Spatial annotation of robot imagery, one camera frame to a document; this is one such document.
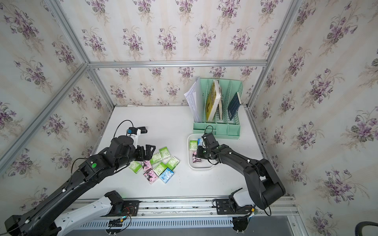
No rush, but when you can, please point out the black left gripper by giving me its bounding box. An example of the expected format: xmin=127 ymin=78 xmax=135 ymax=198
xmin=114 ymin=144 xmax=158 ymax=172

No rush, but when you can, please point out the pink tissue pack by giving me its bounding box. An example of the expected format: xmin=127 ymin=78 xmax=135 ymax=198
xmin=143 ymin=169 xmax=158 ymax=184
xmin=141 ymin=160 xmax=153 ymax=172
xmin=192 ymin=151 xmax=202 ymax=164

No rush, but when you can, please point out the green tissue pack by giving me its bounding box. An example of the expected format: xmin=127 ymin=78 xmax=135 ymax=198
xmin=129 ymin=161 xmax=143 ymax=174
xmin=150 ymin=152 xmax=162 ymax=165
xmin=189 ymin=140 xmax=198 ymax=151
xmin=153 ymin=162 xmax=167 ymax=177
xmin=159 ymin=147 xmax=171 ymax=160
xmin=166 ymin=156 xmax=180 ymax=171

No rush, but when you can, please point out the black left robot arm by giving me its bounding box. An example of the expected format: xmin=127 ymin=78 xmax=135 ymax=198
xmin=5 ymin=135 xmax=156 ymax=236

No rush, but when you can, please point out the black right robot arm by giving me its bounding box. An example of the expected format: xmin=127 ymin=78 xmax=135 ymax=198
xmin=196 ymin=133 xmax=286 ymax=209

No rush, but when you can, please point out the white storage box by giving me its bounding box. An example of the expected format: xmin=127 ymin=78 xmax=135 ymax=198
xmin=187 ymin=133 xmax=214 ymax=171

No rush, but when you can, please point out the black stapler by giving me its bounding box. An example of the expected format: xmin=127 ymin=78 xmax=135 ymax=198
xmin=138 ymin=126 xmax=148 ymax=134

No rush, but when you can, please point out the mint green desk organizer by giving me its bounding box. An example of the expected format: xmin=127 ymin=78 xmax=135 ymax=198
xmin=193 ymin=78 xmax=243 ymax=140

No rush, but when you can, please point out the dark blue book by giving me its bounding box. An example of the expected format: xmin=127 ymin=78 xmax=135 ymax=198
xmin=227 ymin=92 xmax=241 ymax=121

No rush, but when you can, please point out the yellow cover book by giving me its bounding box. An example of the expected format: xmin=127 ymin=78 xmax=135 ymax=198
xmin=205 ymin=80 xmax=221 ymax=122

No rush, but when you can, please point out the white paper stack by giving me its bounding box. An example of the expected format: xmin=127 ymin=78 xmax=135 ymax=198
xmin=184 ymin=77 xmax=204 ymax=123

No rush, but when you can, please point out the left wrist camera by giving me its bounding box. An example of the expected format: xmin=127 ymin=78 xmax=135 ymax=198
xmin=127 ymin=127 xmax=141 ymax=147

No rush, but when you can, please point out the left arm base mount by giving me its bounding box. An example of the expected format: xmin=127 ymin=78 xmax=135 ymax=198
xmin=104 ymin=190 xmax=140 ymax=229

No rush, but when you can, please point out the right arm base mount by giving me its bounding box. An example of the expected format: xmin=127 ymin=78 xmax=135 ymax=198
xmin=212 ymin=188 xmax=257 ymax=233

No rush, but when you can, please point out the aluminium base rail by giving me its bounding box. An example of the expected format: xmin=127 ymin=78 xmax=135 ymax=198
xmin=77 ymin=197 xmax=299 ymax=231

